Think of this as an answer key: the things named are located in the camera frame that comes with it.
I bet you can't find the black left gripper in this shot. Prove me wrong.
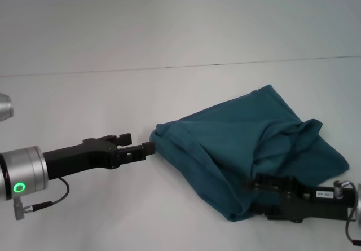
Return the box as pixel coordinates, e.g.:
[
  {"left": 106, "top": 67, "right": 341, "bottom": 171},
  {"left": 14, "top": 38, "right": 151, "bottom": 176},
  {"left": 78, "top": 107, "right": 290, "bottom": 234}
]
[{"left": 42, "top": 133, "right": 156, "bottom": 181}]

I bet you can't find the right gripper cable with plug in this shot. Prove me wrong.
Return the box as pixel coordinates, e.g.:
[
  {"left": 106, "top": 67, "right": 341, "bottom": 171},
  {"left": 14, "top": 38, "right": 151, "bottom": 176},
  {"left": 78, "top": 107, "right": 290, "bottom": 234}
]
[{"left": 334, "top": 179, "right": 361, "bottom": 246}]

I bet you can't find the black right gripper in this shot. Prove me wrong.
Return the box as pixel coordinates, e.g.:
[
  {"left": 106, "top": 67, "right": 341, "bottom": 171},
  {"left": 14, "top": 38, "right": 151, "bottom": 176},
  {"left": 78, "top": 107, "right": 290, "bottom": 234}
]
[{"left": 245, "top": 173, "right": 356, "bottom": 223}]

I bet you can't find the teal t-shirt with pink print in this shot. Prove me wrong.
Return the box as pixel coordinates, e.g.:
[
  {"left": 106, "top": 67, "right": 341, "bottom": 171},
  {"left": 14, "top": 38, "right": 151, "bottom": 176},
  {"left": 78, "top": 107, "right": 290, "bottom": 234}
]
[{"left": 148, "top": 84, "right": 350, "bottom": 223}]

